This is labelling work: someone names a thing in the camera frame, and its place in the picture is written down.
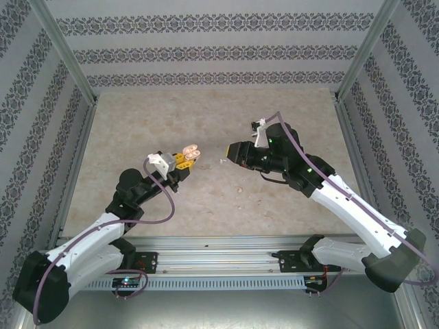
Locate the pink earbud charging case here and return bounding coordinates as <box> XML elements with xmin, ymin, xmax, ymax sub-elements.
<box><xmin>181</xmin><ymin>143</ymin><xmax>202</xmax><ymax>162</ymax></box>

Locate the grey sheet metal panel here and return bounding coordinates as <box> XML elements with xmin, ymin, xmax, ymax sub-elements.
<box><xmin>16</xmin><ymin>273</ymin><xmax>423</xmax><ymax>329</ymax></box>

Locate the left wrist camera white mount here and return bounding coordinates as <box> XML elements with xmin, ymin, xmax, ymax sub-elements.
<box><xmin>145</xmin><ymin>151</ymin><xmax>175</xmax><ymax>175</ymax></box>

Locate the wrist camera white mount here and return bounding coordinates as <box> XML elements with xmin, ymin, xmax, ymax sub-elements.
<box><xmin>145</xmin><ymin>151</ymin><xmax>175</xmax><ymax>175</ymax></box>
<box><xmin>250</xmin><ymin>117</ymin><xmax>272</xmax><ymax>149</ymax></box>

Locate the right gripper thin black wire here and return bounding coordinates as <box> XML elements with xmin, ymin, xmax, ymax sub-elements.
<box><xmin>259</xmin><ymin>171</ymin><xmax>287</xmax><ymax>184</ymax></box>

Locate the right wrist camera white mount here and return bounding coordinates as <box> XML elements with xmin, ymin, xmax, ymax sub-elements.
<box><xmin>250</xmin><ymin>117</ymin><xmax>272</xmax><ymax>149</ymax></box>

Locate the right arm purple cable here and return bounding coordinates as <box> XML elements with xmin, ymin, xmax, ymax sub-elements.
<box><xmin>263</xmin><ymin>111</ymin><xmax>439</xmax><ymax>296</ymax></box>

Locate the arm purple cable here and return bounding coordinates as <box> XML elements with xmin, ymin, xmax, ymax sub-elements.
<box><xmin>32</xmin><ymin>158</ymin><xmax>178</xmax><ymax>326</ymax></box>
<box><xmin>263</xmin><ymin>111</ymin><xmax>439</xmax><ymax>296</ymax></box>

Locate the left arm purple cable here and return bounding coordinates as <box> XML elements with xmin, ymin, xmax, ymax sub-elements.
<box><xmin>32</xmin><ymin>158</ymin><xmax>178</xmax><ymax>326</ymax></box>

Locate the aluminium side rail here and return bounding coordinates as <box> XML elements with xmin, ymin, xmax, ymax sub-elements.
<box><xmin>334</xmin><ymin>99</ymin><xmax>391</xmax><ymax>247</ymax></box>
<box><xmin>47</xmin><ymin>101</ymin><xmax>99</xmax><ymax>250</ymax></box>

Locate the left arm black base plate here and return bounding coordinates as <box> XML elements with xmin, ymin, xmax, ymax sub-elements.
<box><xmin>132</xmin><ymin>252</ymin><xmax>159</xmax><ymax>275</ymax></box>

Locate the aluminium mounting rail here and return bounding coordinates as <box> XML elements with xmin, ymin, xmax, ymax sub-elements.
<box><xmin>32</xmin><ymin>234</ymin><xmax>407</xmax><ymax>275</ymax></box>

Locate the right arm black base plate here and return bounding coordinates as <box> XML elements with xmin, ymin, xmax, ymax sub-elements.
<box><xmin>278</xmin><ymin>249</ymin><xmax>342</xmax><ymax>274</ymax></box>

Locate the slotted grey cable duct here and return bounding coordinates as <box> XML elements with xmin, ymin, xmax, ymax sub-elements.
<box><xmin>84</xmin><ymin>276</ymin><xmax>307</xmax><ymax>291</ymax></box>

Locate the aluminium frame post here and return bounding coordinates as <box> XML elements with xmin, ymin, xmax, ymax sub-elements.
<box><xmin>29</xmin><ymin>0</ymin><xmax>99</xmax><ymax>104</ymax></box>
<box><xmin>333</xmin><ymin>0</ymin><xmax>403</xmax><ymax>103</ymax></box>

